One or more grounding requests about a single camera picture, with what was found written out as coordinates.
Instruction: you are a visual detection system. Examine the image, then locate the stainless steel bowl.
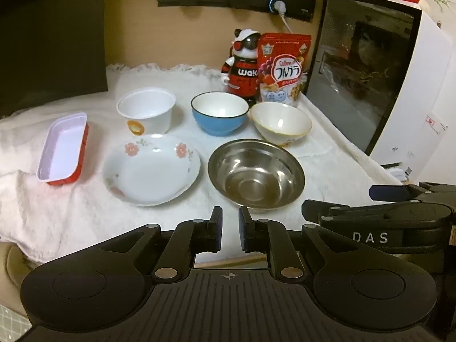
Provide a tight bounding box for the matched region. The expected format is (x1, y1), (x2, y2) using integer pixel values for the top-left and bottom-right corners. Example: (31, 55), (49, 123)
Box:
(207, 139), (306, 211)

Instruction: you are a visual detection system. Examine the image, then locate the white plastic cup bowl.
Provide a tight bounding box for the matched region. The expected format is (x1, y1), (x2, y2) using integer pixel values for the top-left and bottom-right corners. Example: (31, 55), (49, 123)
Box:
(117, 86), (177, 137)

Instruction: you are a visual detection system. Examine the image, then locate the beige cushion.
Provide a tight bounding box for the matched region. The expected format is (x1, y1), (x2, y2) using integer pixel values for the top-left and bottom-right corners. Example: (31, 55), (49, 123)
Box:
(0, 241), (48, 305)

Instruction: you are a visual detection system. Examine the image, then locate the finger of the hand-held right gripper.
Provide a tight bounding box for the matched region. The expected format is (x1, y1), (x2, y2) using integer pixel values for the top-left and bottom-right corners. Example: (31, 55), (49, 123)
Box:
(302, 199), (403, 226)
(369, 182), (456, 203)

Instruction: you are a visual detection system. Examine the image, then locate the white microwave oven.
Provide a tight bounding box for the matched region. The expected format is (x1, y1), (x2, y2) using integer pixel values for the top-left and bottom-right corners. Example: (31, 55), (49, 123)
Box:
(306, 0), (456, 186)

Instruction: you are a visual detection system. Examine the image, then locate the floral white plate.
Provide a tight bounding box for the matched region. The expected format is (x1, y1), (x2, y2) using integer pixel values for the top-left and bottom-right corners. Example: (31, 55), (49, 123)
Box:
(103, 133), (201, 207)

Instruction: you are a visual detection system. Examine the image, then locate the red cereal bag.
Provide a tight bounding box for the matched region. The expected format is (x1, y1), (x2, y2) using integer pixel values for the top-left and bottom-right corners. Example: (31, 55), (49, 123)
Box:
(257, 32), (312, 108)

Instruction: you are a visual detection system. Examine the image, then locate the white fluffy blanket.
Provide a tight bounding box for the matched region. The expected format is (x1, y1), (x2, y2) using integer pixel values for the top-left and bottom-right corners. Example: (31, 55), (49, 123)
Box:
(0, 63), (405, 268)

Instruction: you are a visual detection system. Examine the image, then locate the black monitor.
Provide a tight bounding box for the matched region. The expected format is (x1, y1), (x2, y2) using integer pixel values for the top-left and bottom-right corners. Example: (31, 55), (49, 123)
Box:
(0, 0), (108, 119)

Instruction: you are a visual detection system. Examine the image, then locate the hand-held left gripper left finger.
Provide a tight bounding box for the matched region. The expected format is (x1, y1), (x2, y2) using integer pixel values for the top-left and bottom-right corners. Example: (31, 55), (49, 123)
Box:
(101, 206), (223, 281)

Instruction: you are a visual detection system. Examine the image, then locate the red black robot figurine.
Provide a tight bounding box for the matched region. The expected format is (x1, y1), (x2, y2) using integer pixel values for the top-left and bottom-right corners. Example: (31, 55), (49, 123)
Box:
(221, 28), (260, 103)

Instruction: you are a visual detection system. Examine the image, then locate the cream ceramic bowl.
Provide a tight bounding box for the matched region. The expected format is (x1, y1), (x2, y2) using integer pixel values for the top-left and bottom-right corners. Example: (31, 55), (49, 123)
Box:
(248, 101), (313, 147)

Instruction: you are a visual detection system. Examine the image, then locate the grey gridded mat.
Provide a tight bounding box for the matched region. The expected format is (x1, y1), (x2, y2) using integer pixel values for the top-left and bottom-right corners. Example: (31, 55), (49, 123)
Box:
(0, 303), (30, 342)

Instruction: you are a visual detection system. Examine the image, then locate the blue ceramic bowl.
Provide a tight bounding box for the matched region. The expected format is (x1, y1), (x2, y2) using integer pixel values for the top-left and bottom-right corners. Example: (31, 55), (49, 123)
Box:
(190, 92), (249, 137)

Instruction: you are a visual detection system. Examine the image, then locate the white power cable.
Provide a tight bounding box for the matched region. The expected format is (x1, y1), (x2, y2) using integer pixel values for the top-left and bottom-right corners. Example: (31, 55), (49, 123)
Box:
(281, 14), (297, 35)

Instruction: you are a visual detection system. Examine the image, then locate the red rectangular plastic tray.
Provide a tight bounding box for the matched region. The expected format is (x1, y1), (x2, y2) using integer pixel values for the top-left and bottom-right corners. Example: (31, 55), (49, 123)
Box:
(37, 112), (89, 186)

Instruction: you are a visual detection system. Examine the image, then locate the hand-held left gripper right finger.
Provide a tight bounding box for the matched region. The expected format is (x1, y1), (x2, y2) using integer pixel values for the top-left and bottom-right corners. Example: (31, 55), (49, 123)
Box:
(238, 206), (361, 281)

